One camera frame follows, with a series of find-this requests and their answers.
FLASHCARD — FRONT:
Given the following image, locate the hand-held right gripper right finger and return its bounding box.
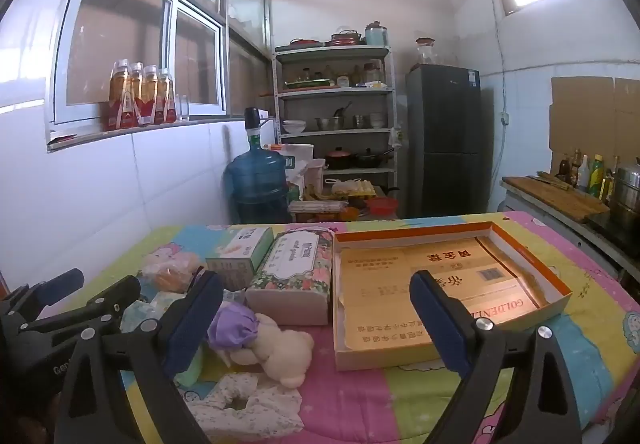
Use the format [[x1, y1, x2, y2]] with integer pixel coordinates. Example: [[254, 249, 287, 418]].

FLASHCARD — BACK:
[[409, 269, 583, 444]]

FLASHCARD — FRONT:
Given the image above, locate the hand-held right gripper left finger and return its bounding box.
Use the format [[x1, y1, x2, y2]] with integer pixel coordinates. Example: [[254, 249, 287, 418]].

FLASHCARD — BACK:
[[54, 269, 225, 444]]

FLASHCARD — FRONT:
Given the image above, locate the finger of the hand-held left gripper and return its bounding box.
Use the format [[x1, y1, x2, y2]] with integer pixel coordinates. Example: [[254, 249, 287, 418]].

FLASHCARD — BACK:
[[20, 275, 142, 350], [0, 268, 85, 325]]

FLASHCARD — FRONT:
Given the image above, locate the purple scrunchie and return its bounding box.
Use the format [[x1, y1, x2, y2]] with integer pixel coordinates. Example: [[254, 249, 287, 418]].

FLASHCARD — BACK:
[[206, 301, 261, 350]]

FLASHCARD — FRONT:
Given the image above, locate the bread snack packet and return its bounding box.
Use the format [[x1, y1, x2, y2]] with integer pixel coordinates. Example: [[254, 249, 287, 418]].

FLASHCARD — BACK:
[[140, 251, 201, 295]]

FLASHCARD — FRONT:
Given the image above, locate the green sponge packet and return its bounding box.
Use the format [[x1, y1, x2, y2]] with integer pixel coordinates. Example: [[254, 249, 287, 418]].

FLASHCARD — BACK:
[[172, 344, 203, 387]]

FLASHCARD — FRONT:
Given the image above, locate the orange cardboard box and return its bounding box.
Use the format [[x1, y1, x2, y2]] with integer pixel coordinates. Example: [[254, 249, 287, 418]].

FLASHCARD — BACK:
[[331, 221, 573, 371]]

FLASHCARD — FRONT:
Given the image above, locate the cream plush toy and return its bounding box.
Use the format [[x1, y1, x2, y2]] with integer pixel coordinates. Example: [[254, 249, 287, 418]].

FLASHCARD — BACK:
[[222, 311, 316, 392]]

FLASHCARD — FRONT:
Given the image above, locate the white floral scrunchie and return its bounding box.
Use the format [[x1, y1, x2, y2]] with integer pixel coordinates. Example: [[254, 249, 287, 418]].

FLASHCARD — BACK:
[[187, 371, 306, 442]]

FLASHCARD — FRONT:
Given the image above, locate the green white tissue box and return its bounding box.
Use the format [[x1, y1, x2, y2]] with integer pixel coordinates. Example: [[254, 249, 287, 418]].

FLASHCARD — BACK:
[[205, 225, 275, 291]]

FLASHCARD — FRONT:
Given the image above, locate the floral tissue pack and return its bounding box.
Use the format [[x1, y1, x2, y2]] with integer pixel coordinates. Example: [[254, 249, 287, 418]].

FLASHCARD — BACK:
[[245, 229, 335, 326]]

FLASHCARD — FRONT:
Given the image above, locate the red plastic basket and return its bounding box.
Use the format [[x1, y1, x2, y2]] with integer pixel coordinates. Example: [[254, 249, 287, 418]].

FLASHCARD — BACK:
[[367, 197, 398, 217]]

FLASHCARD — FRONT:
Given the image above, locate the egg tray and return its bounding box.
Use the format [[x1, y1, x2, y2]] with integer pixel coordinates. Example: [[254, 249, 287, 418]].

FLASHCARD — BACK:
[[327, 178, 376, 199]]

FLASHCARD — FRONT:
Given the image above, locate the blue water jug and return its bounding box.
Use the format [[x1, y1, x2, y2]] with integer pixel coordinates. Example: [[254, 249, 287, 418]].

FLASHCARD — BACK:
[[223, 134, 291, 225]]

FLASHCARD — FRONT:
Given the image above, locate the flat striped carton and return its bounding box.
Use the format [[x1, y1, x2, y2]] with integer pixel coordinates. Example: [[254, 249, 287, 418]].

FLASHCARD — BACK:
[[289, 199, 348, 225]]

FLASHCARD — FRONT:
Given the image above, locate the grey kitchen counter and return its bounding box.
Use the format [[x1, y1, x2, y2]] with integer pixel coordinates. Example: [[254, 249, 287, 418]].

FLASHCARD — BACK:
[[500, 174, 640, 285]]

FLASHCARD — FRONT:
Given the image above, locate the wooden cutting board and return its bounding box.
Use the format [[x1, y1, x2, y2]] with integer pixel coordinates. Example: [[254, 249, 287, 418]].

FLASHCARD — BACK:
[[501, 175, 611, 223]]

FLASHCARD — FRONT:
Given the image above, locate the black wok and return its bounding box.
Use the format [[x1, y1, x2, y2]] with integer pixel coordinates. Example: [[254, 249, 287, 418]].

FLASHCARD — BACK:
[[352, 147, 396, 169]]

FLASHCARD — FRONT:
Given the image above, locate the kitchen knife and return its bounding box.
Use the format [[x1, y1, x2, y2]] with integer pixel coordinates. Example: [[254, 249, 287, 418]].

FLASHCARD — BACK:
[[527, 171, 573, 190]]

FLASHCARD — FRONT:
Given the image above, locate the red lid cooking pot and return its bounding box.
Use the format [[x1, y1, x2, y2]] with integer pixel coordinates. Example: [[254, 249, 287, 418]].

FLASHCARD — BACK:
[[326, 147, 353, 170]]

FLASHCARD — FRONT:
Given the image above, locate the white sack green label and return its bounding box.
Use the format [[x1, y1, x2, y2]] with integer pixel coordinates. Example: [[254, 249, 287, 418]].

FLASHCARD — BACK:
[[277, 144, 313, 190]]

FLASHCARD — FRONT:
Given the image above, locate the dark grey fridge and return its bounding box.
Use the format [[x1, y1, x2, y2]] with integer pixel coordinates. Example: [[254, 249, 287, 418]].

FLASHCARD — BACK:
[[405, 64, 483, 220]]

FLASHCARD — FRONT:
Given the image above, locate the red label drink bottle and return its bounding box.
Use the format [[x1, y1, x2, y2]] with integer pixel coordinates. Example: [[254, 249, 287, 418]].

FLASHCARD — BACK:
[[159, 68, 177, 123], [105, 59, 132, 131], [127, 63, 151, 127], [142, 65, 163, 125]]

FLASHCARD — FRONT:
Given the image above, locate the black induction cooker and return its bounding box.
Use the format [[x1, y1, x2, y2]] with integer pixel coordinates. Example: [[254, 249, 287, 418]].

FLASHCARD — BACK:
[[587, 211, 640, 250]]

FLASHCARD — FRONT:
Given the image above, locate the black white water pump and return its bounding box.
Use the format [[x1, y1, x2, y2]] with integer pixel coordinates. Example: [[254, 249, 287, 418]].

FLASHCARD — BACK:
[[243, 107, 263, 137]]

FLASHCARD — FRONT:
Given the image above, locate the green yellow bottle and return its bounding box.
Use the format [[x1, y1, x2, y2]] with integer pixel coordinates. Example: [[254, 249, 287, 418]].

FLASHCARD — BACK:
[[589, 154, 606, 197]]

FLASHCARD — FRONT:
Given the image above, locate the steel steamer pot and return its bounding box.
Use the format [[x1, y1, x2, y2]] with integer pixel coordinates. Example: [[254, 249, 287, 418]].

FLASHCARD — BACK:
[[611, 157, 640, 230]]

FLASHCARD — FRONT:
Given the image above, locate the grey metal shelf rack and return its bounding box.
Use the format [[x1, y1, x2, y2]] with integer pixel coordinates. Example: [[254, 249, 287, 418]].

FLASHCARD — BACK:
[[272, 44, 398, 220]]

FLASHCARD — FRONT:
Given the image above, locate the large glass jar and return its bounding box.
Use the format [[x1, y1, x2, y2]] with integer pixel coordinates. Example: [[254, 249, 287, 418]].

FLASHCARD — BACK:
[[415, 37, 438, 66]]

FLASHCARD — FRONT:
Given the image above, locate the teal enamel pot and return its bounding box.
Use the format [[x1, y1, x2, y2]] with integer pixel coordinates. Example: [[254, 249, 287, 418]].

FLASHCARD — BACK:
[[364, 21, 390, 46]]

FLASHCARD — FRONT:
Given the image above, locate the red lidded pan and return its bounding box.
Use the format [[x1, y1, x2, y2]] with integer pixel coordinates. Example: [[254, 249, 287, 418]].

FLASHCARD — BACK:
[[325, 27, 363, 46]]

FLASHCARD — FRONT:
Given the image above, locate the aluminium window frame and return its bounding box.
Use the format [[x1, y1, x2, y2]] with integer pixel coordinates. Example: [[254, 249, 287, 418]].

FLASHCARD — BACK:
[[47, 0, 273, 125]]

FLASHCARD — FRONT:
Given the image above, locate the brown cardboard wall lining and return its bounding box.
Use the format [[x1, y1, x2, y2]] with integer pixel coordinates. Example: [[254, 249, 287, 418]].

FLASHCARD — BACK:
[[549, 76, 640, 165]]

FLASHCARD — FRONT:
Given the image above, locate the wall cable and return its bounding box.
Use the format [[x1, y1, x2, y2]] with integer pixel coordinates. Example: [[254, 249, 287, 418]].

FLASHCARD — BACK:
[[482, 0, 507, 170]]

